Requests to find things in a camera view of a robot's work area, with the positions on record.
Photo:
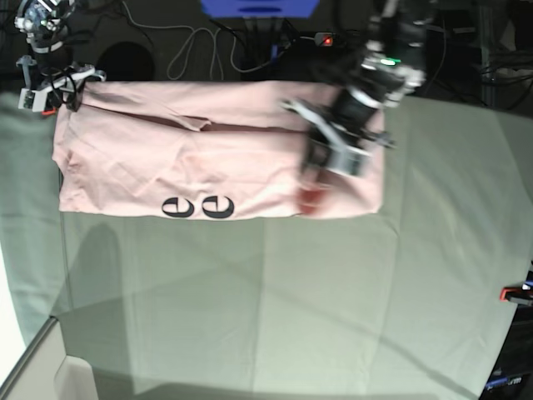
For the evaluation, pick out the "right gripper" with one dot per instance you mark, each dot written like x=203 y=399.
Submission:
x=47 y=91

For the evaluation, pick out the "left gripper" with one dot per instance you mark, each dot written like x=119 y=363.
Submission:
x=331 y=147

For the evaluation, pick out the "pink t-shirt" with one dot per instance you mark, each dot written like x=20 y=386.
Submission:
x=201 y=150

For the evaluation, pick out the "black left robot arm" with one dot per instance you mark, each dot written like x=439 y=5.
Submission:
x=387 y=65

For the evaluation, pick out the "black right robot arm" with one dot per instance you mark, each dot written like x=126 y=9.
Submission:
x=45 y=25

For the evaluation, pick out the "black round stool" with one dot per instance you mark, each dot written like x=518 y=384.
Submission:
x=127 y=62

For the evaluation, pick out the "black power strip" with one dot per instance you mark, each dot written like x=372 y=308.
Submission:
x=324 y=39

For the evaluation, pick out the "blue box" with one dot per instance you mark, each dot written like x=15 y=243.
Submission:
x=259 y=8

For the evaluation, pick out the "green table cloth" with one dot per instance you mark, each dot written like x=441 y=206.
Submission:
x=402 y=304

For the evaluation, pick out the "orange clamp right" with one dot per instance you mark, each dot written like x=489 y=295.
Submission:
x=521 y=296

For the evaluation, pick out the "white bin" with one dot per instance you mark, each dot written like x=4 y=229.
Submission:
x=45 y=371

